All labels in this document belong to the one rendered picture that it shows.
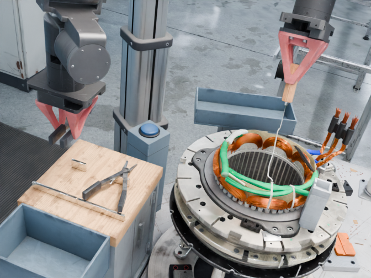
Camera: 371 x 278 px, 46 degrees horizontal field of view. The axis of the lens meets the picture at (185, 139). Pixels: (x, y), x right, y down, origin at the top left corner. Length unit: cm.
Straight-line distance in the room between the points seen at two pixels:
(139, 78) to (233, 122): 27
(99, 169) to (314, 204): 40
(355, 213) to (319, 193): 63
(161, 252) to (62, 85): 53
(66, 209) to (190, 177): 22
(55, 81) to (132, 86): 50
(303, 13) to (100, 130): 218
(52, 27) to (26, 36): 233
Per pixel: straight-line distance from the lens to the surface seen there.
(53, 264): 80
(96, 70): 58
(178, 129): 280
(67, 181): 82
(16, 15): 289
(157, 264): 103
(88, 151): 89
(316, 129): 313
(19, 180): 241
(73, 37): 57
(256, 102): 116
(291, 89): 70
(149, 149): 97
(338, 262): 116
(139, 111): 118
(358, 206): 137
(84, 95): 66
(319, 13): 68
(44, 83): 69
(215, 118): 106
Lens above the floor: 162
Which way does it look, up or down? 37 degrees down
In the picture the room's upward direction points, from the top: 9 degrees clockwise
